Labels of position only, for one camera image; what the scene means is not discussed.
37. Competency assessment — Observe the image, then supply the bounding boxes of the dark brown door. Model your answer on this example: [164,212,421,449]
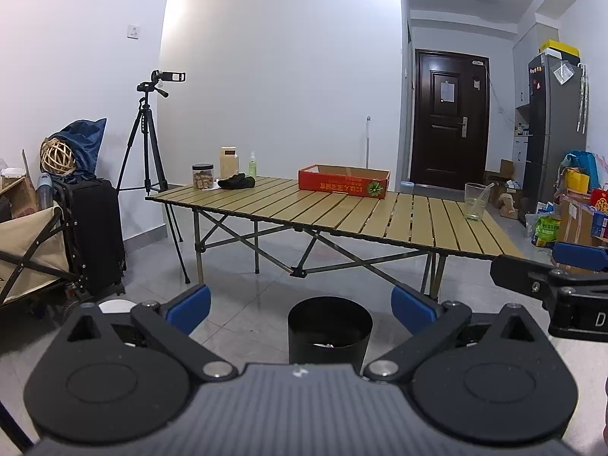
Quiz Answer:
[411,48,490,191]

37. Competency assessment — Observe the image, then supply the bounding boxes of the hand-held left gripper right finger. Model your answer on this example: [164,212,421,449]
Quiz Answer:
[363,285,535,382]

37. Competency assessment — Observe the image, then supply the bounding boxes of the yellow box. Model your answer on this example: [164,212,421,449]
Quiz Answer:
[539,39,581,58]

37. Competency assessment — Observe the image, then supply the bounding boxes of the grey refrigerator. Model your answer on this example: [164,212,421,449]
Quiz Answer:
[525,53,587,229]

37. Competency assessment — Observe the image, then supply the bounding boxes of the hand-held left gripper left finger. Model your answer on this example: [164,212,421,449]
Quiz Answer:
[66,284,238,382]

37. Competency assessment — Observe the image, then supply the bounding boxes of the white round plate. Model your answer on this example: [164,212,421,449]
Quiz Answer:
[99,299,138,315]

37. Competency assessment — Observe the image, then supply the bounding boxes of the black camera tripod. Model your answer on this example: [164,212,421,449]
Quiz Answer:
[116,82,191,286]

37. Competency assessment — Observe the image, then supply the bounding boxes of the black suitcase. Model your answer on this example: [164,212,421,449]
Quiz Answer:
[52,178,128,302]

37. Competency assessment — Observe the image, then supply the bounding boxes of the clear biscuit jar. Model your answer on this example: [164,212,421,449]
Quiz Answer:
[192,164,215,191]

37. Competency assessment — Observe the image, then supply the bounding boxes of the small cardboard boxes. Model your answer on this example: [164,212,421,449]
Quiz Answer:
[484,159,516,186]

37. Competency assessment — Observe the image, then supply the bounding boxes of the wooden slat folding table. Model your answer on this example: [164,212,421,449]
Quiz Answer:
[145,177,521,300]

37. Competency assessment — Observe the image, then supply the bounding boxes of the brown cardboard box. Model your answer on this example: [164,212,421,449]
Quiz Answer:
[556,192,594,248]

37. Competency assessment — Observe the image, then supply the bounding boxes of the woven rattan ball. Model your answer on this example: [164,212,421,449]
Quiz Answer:
[40,138,77,176]

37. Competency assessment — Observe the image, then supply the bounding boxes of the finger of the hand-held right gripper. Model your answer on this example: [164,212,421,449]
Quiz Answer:
[490,256,578,312]
[553,242,608,274]

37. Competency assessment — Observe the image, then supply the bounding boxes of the beige lidded container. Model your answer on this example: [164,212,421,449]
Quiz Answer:
[219,146,239,180]

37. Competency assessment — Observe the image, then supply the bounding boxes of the black trash bin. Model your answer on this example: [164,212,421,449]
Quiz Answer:
[288,297,374,367]

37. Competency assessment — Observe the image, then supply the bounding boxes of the grey blue bottle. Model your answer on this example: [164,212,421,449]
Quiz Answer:
[38,173,54,211]

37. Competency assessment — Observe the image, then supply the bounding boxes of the blue shopping bag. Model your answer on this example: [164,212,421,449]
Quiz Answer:
[563,150,600,191]

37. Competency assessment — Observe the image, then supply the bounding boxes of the red cardboard box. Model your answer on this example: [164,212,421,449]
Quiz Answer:
[298,164,391,199]

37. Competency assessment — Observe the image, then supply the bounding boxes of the black cloth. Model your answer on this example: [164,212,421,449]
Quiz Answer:
[216,175,256,191]

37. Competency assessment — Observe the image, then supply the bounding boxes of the dark blue cloth bag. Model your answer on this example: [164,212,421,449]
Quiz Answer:
[51,119,108,184]

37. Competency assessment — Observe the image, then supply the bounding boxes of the open cardboard box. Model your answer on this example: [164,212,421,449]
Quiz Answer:
[0,149,41,222]

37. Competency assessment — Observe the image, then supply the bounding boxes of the yellow paper bag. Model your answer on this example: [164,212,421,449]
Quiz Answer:
[563,167,591,193]

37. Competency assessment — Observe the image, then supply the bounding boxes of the beige folding wagon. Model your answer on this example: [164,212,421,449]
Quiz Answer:
[0,199,79,314]

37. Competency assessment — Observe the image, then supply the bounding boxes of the clear plastic cup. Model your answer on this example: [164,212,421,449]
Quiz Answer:
[464,182,496,222]

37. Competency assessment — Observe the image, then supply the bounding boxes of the green snack bag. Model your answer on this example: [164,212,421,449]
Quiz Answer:
[532,214,561,249]

